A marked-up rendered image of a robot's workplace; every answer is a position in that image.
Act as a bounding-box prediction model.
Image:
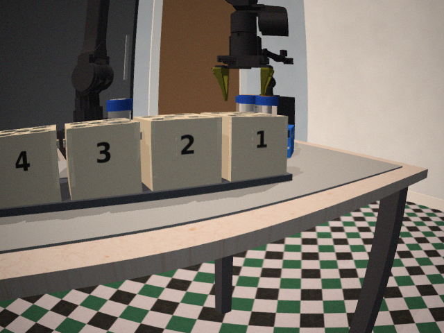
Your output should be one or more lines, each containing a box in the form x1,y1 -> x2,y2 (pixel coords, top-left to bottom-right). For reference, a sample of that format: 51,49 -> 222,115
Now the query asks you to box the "blue sample tube rack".
287,124 -> 294,158

